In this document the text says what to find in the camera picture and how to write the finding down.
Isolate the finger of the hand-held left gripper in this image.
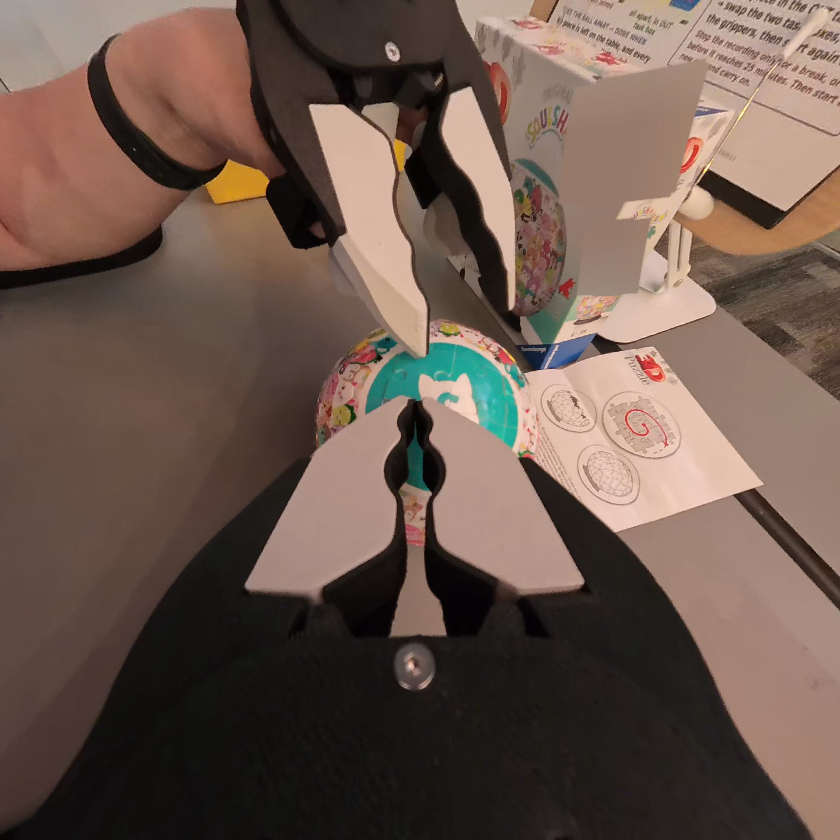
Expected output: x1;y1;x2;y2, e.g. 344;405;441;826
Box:
307;101;434;358
403;85;516;315

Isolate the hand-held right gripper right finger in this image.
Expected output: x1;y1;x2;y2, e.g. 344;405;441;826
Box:
420;395;587;637

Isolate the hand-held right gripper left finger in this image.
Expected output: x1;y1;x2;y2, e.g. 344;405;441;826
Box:
244;395;416;637

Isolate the colourful puzzle ball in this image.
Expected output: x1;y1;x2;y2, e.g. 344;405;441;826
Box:
315;318;540;549

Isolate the person's left forearm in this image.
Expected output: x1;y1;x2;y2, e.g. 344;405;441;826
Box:
0;49;211;271

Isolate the colourful puzzle box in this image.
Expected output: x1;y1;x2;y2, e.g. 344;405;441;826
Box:
449;16;710;365

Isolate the small white puzzle box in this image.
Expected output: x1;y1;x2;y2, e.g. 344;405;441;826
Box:
679;104;736;198

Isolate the person's left hand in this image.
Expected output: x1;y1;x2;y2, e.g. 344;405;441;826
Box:
108;8;290;181

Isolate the yellow object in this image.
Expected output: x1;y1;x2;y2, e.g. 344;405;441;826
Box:
205;161;290;206

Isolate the white instruction leaflet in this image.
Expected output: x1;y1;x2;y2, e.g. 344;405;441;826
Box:
525;346;764;534

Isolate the black wristband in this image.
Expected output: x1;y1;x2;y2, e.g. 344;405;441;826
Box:
87;34;229;193

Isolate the white metal stand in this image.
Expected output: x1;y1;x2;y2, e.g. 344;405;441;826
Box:
594;185;716;345

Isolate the white instruction sign board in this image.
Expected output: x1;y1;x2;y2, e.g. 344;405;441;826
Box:
528;0;840;231

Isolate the curved wooden board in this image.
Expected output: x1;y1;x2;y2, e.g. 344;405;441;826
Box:
676;177;840;256

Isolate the thin wire rod white tip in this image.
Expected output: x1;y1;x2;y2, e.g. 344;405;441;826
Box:
738;5;829;122

